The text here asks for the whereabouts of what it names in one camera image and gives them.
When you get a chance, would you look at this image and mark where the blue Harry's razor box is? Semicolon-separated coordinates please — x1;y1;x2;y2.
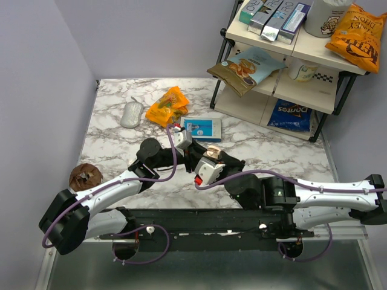
180;117;222;143

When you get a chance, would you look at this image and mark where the silver RO box middle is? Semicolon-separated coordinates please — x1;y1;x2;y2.
261;1;297;42

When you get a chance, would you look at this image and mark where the orange honey dijon chips bag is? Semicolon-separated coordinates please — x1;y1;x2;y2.
325;3;386;74

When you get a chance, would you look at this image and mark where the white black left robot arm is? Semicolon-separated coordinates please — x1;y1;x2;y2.
38;133;224;255

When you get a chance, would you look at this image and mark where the blue gold chips bag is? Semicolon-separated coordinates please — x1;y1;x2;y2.
207;47;285;97

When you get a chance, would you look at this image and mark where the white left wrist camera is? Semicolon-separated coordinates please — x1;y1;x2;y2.
174;130;192;150

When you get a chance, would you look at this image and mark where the brown paper cupcake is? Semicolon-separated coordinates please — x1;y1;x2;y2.
69;163;103;192

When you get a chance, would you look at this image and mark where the purple blue box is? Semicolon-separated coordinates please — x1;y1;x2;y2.
277;2;311;45

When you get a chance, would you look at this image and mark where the white yellow cup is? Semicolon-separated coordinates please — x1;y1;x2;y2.
287;58;319;82

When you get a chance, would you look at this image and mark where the black beige shelf rack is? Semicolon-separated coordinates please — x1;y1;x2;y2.
210;1;367;143

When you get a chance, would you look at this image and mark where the silver RO box left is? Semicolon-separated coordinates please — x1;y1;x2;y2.
247;0;283;35

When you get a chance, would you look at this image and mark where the green RO box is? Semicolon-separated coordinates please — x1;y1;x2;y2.
239;0;265;24

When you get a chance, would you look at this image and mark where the grey glitter pouch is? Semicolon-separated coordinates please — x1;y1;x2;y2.
120;97;144;129

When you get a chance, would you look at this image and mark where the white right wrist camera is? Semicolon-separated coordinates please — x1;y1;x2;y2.
194;157;226;185

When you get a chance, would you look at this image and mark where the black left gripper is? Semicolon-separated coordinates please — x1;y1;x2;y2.
151;137;216;174

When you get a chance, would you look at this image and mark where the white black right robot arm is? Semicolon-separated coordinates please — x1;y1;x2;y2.
214;169;386;237

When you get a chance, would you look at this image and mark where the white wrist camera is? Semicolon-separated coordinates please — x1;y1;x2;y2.
194;157;226;185
174;130;192;150

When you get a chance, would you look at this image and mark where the silver ro box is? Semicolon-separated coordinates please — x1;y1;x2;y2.
247;0;283;35
261;1;297;42

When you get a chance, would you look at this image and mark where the beige small earbud case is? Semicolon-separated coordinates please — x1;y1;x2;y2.
204;145;221;160

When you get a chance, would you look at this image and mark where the orange candy bag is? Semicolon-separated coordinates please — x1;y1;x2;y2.
145;86;189;127

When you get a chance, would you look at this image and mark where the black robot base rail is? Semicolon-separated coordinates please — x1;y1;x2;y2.
102;207;314;254

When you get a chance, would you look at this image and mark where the blue Doritos bag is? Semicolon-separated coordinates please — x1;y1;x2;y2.
267;99;312;132

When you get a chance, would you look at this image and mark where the white popcorn tub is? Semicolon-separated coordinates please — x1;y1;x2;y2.
304;0;353;38

